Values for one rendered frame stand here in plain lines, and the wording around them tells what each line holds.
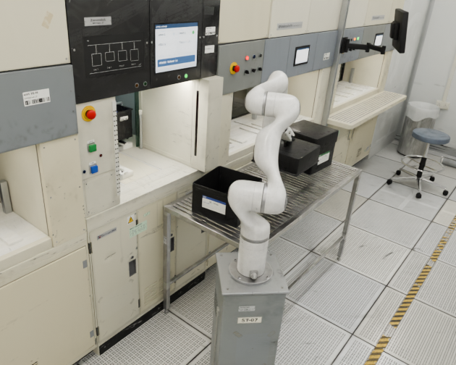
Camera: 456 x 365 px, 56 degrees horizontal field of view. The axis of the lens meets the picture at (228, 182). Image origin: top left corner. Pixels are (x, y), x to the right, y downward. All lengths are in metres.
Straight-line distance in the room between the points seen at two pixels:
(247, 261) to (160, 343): 1.00
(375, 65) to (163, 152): 2.97
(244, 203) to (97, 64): 0.81
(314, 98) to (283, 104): 1.87
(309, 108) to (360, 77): 1.51
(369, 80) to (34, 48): 3.91
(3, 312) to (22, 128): 0.77
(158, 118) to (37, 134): 1.03
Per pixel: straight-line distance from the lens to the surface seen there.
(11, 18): 1.65
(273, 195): 1.63
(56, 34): 1.73
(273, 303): 1.85
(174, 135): 2.54
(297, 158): 2.28
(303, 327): 2.78
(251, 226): 1.69
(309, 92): 3.61
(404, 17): 3.30
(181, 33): 2.14
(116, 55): 1.89
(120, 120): 2.67
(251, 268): 1.80
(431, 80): 6.02
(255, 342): 1.99
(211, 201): 2.16
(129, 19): 1.92
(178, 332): 2.66
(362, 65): 5.03
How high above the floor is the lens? 1.92
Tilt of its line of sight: 26 degrees down
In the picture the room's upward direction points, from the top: 4 degrees clockwise
